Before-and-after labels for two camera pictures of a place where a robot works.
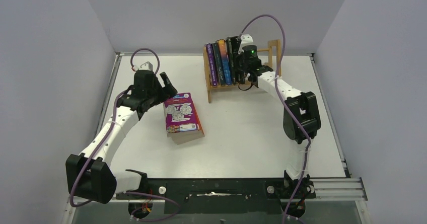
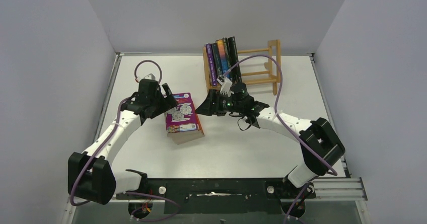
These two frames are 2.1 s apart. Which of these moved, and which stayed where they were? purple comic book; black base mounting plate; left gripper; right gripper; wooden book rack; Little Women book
Moved: right gripper; left gripper
Stayed: Little Women book; black base mounting plate; purple comic book; wooden book rack
